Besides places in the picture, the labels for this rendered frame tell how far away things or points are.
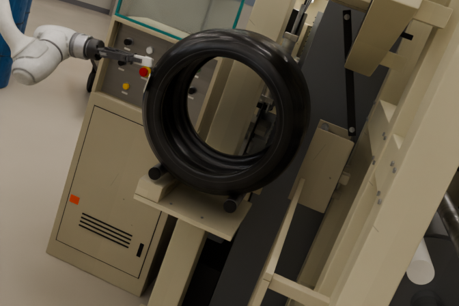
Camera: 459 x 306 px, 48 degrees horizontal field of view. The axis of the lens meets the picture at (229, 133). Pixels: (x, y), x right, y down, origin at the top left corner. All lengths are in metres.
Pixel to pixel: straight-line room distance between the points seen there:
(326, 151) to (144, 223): 1.04
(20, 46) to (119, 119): 0.78
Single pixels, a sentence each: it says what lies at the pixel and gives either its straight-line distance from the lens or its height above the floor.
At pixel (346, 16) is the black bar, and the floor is 1.60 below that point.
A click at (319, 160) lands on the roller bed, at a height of 1.09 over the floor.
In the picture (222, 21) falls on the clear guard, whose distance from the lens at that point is 2.29.
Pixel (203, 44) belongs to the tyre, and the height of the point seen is 1.37.
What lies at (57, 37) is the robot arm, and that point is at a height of 1.20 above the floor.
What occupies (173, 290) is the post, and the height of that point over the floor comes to 0.28.
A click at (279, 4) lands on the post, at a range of 1.96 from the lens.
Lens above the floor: 1.56
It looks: 15 degrees down
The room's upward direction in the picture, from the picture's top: 20 degrees clockwise
